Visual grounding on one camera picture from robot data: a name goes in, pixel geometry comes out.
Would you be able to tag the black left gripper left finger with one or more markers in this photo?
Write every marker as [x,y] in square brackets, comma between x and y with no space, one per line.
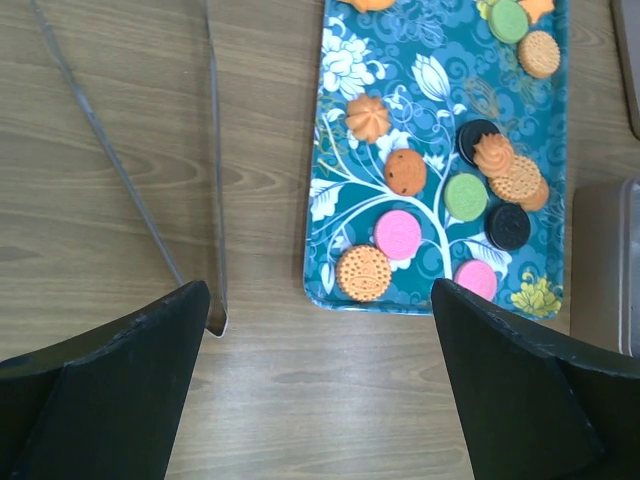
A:
[105,404]

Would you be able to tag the orange dotted round cookie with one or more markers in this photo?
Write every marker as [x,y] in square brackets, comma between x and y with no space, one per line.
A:
[363,273]

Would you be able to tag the pink sandwich cookie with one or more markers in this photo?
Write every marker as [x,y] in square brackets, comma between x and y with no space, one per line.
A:
[478,277]
[397,234]

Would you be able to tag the orange fish cookie left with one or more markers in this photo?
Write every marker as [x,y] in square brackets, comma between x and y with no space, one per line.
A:
[364,6]

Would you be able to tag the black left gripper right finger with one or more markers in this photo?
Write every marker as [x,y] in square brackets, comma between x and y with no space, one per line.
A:
[534,403]

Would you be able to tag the green sandwich cookie top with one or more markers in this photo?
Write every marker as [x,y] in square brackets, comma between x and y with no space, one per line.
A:
[508,21]

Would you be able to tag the green sandwich cookie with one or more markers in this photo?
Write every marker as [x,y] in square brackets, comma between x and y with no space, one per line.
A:
[465,197]
[508,21]

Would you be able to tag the black sandwich cookie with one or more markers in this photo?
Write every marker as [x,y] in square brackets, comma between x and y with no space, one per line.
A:
[469,134]
[508,227]

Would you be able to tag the tan dotted cookie top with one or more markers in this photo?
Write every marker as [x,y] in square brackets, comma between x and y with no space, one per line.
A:
[539,54]

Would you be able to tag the pink sandwich cookie right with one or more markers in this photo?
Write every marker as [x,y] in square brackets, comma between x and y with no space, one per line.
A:
[478,277]

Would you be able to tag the orange fish cookie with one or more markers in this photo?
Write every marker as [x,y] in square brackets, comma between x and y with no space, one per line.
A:
[364,6]
[536,9]

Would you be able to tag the orange flower cookie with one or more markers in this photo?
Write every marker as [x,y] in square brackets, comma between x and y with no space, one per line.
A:
[367,118]

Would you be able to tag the brown cookie tin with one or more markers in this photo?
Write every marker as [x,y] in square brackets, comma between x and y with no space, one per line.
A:
[605,266]

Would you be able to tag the teal floral tray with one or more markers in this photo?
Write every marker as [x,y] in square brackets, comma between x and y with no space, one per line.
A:
[435,65]

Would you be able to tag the brown chocolate chip cookie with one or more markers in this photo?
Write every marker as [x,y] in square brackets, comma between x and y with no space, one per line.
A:
[405,172]

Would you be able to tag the tan dotted round cookie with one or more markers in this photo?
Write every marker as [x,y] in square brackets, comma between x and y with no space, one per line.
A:
[519,183]

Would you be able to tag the steel serving tongs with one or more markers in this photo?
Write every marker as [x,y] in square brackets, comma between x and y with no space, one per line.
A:
[218,316]

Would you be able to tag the pink sandwich cookie left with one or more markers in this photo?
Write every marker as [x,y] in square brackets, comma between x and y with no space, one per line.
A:
[397,234]

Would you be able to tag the tan swirl cookie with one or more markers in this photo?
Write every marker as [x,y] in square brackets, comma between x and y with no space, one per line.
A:
[539,199]

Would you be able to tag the orange swirl cookie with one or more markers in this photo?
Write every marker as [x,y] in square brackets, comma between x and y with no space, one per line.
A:
[493,155]

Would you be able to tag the orange fish cookie right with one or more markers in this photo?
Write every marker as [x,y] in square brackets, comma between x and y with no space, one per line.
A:
[536,9]

